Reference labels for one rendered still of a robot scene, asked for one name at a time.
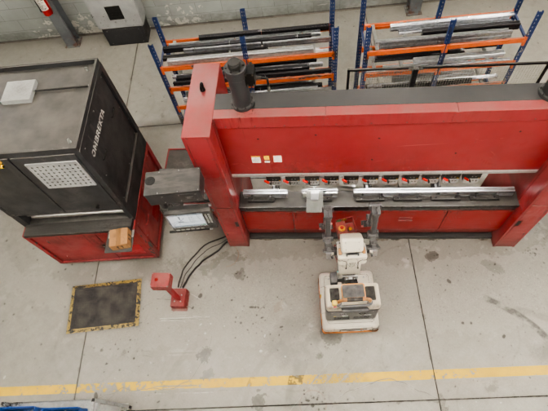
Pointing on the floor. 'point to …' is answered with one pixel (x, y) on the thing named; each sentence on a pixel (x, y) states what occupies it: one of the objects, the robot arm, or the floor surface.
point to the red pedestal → (179, 300)
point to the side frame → (534, 198)
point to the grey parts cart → (75, 404)
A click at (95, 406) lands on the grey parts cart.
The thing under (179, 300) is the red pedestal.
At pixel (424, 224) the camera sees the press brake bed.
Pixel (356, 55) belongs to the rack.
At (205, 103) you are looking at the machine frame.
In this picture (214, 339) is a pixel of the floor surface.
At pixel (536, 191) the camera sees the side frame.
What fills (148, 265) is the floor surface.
